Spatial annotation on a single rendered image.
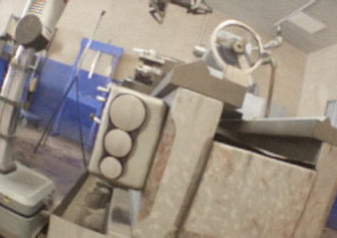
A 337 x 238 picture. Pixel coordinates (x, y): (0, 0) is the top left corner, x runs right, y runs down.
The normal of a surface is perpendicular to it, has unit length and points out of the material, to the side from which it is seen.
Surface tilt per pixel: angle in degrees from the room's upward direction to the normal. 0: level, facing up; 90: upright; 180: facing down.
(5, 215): 90
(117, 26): 90
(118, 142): 90
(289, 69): 90
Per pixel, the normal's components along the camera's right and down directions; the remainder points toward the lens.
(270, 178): 0.14, -0.03
